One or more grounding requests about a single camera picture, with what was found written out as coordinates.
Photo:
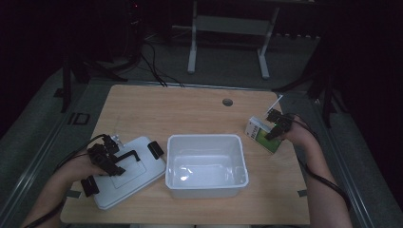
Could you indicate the white plastic storage box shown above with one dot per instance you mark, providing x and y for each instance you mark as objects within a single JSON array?
[{"x": 206, "y": 171}]

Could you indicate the white lid with black latches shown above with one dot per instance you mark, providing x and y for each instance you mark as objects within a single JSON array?
[{"x": 133, "y": 180}]

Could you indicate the white metal stand frame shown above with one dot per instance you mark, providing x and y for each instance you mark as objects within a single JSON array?
[{"x": 228, "y": 25}]

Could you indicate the person's left hand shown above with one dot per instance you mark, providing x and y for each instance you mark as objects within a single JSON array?
[{"x": 83, "y": 166}]

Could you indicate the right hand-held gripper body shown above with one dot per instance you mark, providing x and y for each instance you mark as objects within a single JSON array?
[{"x": 284, "y": 123}]

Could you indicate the grey round table grommet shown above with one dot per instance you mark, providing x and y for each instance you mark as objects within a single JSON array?
[{"x": 227, "y": 102}]

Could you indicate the grey tape piece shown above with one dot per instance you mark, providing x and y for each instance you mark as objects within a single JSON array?
[
  {"x": 302, "y": 193},
  {"x": 73, "y": 193}
]

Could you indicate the green and white carton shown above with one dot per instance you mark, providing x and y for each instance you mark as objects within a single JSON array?
[{"x": 258, "y": 134}]

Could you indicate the person's right hand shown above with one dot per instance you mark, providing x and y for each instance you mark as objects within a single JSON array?
[{"x": 299, "y": 133}]

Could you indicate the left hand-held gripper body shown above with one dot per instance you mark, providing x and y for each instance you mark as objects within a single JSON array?
[{"x": 99, "y": 155}]

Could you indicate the black tripod stand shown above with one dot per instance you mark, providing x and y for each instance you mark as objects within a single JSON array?
[
  {"x": 66, "y": 85},
  {"x": 326, "y": 95}
]

